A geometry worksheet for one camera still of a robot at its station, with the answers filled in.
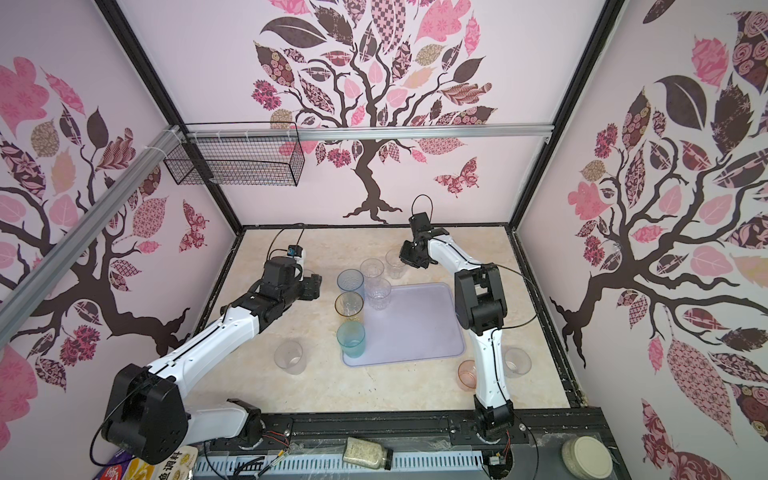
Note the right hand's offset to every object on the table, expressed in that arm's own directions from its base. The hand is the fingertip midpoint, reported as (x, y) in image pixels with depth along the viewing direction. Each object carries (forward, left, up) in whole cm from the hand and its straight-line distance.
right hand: (405, 255), depth 102 cm
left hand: (-16, +29, +8) cm, 34 cm away
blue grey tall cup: (-11, +18, +2) cm, 22 cm away
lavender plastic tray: (-22, -4, -8) cm, 24 cm away
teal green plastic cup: (-28, +18, -6) cm, 33 cm away
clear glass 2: (-12, +10, -3) cm, 16 cm away
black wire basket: (+21, +53, +28) cm, 64 cm away
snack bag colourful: (-59, +69, -4) cm, 91 cm away
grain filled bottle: (-58, +11, -2) cm, 59 cm away
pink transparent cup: (-39, -16, -7) cm, 43 cm away
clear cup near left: (-33, +35, -4) cm, 49 cm away
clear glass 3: (-4, +4, 0) cm, 6 cm away
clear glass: (-3, +12, -3) cm, 13 cm away
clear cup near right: (-38, -29, -1) cm, 47 cm away
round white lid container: (-59, -38, 0) cm, 70 cm away
